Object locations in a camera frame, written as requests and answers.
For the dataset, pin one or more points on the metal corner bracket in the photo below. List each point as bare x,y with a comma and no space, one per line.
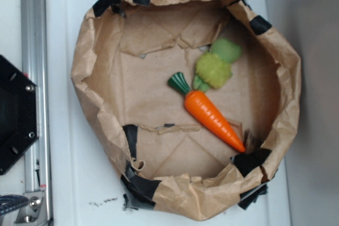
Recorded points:
35,213

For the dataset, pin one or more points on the green plush toy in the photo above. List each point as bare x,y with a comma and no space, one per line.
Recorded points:
213,68

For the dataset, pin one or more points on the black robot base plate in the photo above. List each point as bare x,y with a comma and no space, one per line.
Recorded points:
18,114

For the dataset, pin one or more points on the orange plastic toy carrot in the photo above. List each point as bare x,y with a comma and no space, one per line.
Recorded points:
204,111

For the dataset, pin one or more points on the white plastic tray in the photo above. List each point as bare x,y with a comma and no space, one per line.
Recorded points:
85,187

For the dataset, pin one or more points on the aluminium extrusion rail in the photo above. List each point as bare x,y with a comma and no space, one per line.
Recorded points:
34,63

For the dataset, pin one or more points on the brown paper bag basket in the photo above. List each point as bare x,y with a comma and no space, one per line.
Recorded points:
125,53

